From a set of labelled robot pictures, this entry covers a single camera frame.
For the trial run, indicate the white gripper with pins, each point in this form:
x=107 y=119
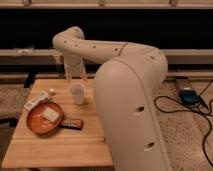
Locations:
x=74 y=67

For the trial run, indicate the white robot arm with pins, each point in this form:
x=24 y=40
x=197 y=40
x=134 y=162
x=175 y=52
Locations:
x=123 y=88

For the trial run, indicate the clear plastic cup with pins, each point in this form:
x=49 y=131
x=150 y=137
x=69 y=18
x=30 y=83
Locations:
x=77 y=92

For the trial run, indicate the white wrapped snack bar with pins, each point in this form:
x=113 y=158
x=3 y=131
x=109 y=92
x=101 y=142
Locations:
x=36 y=100

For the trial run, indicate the white sponge block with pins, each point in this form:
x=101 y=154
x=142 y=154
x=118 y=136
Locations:
x=50 y=114

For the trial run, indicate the dark candy bar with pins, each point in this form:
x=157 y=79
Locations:
x=72 y=123

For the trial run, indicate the wooden table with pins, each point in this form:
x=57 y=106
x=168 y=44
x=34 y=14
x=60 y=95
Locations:
x=64 y=147

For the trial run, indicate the blue device on floor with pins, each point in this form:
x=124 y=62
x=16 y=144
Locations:
x=188 y=97

